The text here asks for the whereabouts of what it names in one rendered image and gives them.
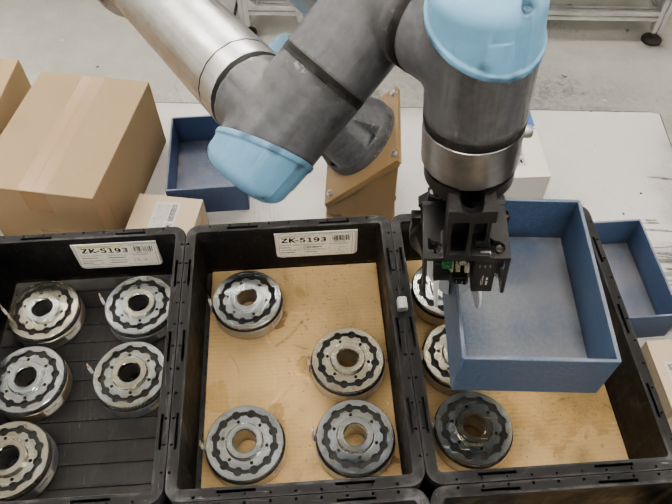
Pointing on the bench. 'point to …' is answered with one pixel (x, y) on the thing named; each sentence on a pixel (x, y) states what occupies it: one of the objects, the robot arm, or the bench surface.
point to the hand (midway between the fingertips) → (452, 279)
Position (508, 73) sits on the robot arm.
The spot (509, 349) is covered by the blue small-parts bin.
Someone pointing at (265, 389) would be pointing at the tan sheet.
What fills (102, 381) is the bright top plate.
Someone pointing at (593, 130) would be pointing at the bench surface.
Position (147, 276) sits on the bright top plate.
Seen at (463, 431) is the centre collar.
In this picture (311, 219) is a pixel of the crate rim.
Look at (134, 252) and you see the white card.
